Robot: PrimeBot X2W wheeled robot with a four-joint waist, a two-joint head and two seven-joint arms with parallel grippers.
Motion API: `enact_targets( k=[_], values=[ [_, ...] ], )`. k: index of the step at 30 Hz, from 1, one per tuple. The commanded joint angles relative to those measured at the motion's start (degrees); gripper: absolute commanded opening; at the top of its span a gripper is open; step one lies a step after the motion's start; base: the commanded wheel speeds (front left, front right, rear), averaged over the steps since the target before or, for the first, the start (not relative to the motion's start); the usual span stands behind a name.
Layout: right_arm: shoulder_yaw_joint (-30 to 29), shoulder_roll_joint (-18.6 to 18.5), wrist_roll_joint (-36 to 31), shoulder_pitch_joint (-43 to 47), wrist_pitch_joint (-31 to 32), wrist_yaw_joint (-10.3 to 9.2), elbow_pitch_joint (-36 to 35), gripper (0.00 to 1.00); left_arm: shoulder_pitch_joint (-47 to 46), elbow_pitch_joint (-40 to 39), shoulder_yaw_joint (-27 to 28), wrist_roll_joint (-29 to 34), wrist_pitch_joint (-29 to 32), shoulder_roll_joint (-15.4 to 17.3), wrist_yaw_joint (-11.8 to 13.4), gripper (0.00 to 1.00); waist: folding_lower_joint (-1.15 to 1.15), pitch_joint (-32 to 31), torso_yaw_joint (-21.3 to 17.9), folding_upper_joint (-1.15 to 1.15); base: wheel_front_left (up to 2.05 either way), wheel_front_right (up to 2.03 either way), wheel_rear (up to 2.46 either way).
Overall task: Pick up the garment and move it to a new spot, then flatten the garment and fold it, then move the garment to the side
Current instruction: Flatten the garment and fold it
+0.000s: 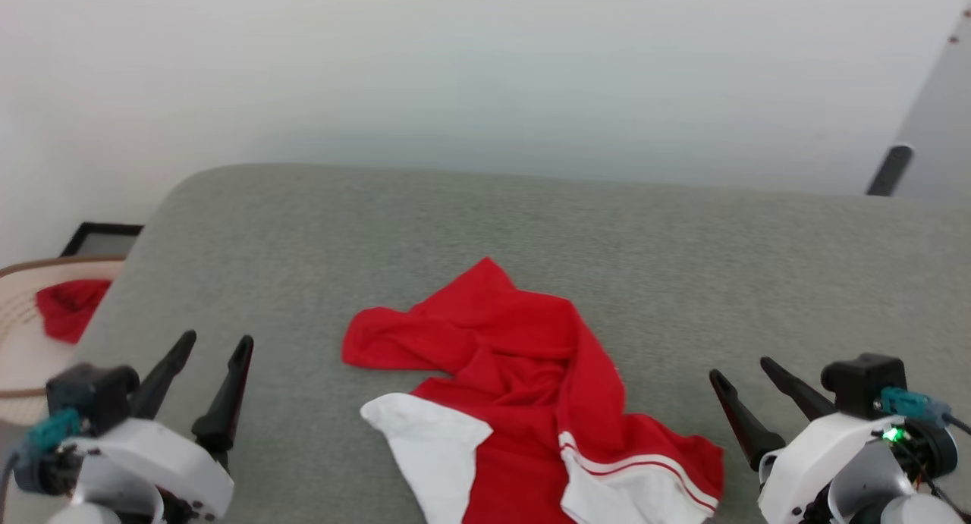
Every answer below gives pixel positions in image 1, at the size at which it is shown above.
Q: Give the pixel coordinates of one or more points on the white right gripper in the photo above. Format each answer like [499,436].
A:
[815,456]

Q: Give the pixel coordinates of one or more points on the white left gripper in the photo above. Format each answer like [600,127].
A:
[167,459]

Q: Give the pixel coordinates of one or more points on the red and white striped garment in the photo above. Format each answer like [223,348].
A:
[523,357]

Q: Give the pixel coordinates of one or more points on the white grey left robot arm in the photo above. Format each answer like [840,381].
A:
[83,494]

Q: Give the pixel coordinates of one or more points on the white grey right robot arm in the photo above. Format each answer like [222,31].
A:
[895,486]

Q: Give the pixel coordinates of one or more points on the plain red crumpled garment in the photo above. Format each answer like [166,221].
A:
[72,308]

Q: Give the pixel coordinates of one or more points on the cream perforated laundry basket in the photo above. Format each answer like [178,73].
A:
[23,357]

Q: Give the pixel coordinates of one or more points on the black framed floor panel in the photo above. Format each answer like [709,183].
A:
[76,238]

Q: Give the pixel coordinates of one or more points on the black slanted bar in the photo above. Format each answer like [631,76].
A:
[889,171]

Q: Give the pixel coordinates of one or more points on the grey fabric sofa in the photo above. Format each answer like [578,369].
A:
[455,236]

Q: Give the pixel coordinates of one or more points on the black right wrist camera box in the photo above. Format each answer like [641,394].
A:
[861,384]

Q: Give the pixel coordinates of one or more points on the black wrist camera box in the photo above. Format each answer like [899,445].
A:
[91,391]
[861,384]

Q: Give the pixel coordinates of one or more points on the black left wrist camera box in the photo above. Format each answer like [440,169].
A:
[91,391]

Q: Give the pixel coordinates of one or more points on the teal right camera connector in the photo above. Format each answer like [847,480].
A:
[910,404]

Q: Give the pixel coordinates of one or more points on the teal camera connector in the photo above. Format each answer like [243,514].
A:
[53,429]
[910,404]

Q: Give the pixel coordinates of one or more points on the teal left camera connector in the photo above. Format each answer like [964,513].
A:
[53,429]

